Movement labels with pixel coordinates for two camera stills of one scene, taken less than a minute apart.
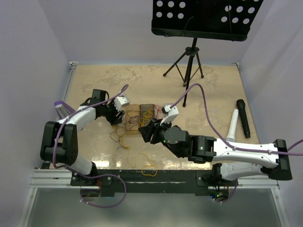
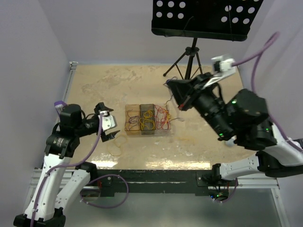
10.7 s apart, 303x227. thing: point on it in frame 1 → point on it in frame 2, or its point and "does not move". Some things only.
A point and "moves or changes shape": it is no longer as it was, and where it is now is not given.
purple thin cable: x=118 y=141 moves or changes shape
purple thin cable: x=133 y=121 does not move
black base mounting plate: x=152 y=181 does not move
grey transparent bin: x=147 y=114 does not move
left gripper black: x=113 y=120 → x=101 y=106
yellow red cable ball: x=143 y=166 → x=117 y=151
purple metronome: x=62 y=109 does not move
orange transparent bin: x=132 y=121 does not move
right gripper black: x=146 y=132 → x=182 y=89
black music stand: x=230 y=20 does not move
